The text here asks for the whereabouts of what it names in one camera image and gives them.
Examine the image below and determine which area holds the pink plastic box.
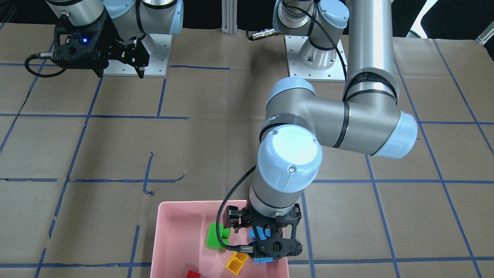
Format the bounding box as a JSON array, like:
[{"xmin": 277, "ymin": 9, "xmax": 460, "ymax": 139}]
[{"xmin": 149, "ymin": 199, "xmax": 290, "ymax": 278}]

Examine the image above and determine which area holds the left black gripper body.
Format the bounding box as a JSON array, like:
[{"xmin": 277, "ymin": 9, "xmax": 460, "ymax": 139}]
[{"xmin": 226, "ymin": 203, "xmax": 302, "ymax": 260}]

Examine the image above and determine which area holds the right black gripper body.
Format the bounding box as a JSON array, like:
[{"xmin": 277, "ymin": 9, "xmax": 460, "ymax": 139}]
[{"xmin": 51, "ymin": 8, "xmax": 141, "ymax": 77}]

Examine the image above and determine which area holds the black braided cable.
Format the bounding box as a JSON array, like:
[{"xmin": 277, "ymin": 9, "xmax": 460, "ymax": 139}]
[{"xmin": 216, "ymin": 165, "xmax": 257, "ymax": 253}]

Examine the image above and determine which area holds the red toy block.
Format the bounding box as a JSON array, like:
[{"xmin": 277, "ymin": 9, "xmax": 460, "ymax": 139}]
[{"xmin": 186, "ymin": 270, "xmax": 201, "ymax": 278}]

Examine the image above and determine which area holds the blue toy block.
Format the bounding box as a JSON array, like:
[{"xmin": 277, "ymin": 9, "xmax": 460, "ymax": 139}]
[{"xmin": 248, "ymin": 227, "xmax": 275, "ymax": 264}]

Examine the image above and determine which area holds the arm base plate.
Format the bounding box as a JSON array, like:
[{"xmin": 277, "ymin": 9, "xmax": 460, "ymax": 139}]
[
  {"xmin": 284, "ymin": 35, "xmax": 347, "ymax": 82},
  {"xmin": 99, "ymin": 33, "xmax": 173, "ymax": 78}
]

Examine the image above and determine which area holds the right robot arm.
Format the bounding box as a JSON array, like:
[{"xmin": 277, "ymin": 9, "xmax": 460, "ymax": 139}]
[{"xmin": 47, "ymin": 0, "xmax": 184, "ymax": 78}]

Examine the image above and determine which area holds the green toy block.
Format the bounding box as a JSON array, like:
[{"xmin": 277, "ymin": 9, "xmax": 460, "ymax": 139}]
[{"xmin": 205, "ymin": 223, "xmax": 231, "ymax": 250}]

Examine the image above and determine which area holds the aluminium frame post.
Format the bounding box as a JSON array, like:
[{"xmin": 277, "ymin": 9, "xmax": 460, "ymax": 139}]
[{"xmin": 221, "ymin": 0, "xmax": 238, "ymax": 36}]

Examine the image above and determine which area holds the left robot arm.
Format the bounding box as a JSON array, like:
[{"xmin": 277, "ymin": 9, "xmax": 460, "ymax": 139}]
[{"xmin": 215, "ymin": 0, "xmax": 418, "ymax": 260}]

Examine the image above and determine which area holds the yellow toy block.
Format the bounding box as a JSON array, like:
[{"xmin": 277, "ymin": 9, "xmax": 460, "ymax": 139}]
[{"xmin": 225, "ymin": 251, "xmax": 249, "ymax": 276}]

